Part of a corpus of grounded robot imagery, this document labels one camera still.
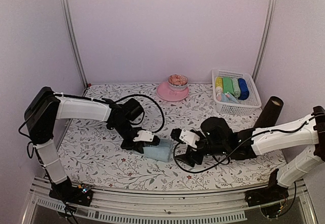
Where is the yellow rolled towel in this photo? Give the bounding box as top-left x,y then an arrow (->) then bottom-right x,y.
215,77 -> 223,101

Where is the floral tablecloth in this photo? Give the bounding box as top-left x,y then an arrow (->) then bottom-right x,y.
58,83 -> 286,191

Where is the aluminium post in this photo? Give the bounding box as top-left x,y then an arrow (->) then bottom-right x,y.
60,0 -> 88,88
252,0 -> 276,82

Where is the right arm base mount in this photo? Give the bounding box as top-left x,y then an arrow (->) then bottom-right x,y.
245,184 -> 289,207

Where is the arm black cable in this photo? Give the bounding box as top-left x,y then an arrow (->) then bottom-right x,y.
115,94 -> 166,133
172,112 -> 318,173

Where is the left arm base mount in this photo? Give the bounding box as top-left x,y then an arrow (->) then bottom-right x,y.
49,179 -> 93,207

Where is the dark brown cup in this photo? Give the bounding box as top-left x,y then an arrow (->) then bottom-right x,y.
253,96 -> 284,128

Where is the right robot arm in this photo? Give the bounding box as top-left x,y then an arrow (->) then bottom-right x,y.
171,106 -> 324,202

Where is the pink plate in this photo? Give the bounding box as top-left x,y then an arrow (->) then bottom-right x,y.
156,81 -> 189,102

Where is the left aluminium post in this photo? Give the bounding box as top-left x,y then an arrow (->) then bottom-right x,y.
60,0 -> 88,88

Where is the blue rolled towel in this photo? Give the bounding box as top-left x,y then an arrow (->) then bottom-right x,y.
238,78 -> 249,100

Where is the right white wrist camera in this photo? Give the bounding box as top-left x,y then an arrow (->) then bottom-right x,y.
170,129 -> 200,149

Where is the aluminium front rail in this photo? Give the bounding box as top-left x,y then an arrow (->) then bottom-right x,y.
21,177 -> 320,223

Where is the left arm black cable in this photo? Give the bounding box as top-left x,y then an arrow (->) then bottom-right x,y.
115,94 -> 166,133

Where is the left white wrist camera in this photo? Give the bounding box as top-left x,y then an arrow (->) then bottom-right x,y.
133,130 -> 160,145

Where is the right aluminium post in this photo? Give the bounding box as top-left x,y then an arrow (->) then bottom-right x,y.
252,0 -> 276,82

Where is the pale green rolled towel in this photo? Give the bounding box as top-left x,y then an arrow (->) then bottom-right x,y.
231,78 -> 241,98

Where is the patterned bowl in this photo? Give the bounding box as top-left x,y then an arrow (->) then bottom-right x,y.
168,74 -> 188,91

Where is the white plastic basket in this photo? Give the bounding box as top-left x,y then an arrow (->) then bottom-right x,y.
211,69 -> 262,115

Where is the light blue towel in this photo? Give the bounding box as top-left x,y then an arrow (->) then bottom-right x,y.
140,138 -> 172,163

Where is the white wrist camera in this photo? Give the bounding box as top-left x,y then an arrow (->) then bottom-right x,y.
133,130 -> 160,145
170,129 -> 200,149

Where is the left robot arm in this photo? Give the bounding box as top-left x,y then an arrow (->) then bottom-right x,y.
22,87 -> 154,201

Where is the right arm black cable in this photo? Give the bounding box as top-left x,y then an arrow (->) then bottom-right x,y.
172,112 -> 318,173

